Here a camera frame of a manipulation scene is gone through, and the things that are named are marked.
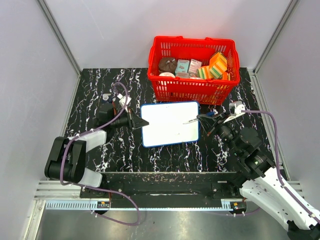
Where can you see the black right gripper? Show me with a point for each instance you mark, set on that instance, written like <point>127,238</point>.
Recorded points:
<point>208,123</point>

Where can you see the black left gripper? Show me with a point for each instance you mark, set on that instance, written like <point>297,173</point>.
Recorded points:
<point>134,121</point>

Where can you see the white marker with blue cap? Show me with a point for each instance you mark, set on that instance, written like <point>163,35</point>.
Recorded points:
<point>202,118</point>

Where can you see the blue framed whiteboard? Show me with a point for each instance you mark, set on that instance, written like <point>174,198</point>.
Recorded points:
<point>170,123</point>

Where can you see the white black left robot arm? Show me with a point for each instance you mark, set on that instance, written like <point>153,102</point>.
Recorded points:
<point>67,157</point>

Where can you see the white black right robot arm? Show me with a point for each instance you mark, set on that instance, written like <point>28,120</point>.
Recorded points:
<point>260,181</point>

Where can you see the orange blue pump bottle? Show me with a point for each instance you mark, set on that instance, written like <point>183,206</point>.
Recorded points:
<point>107,97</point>

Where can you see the red plastic shopping basket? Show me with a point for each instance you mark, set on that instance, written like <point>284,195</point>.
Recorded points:
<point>169,87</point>

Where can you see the green yellow sponge pack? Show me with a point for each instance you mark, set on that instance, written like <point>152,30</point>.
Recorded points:
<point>204,73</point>

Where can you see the pink small box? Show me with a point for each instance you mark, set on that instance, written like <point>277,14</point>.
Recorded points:
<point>193,66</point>

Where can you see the teal small box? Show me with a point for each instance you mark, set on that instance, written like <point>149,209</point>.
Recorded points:
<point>182,66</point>

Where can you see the brown round package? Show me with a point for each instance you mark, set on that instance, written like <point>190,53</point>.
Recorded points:
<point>167,65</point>

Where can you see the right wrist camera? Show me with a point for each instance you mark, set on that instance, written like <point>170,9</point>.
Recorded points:
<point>236,109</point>

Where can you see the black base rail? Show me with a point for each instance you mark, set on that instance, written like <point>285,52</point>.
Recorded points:
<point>176,190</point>

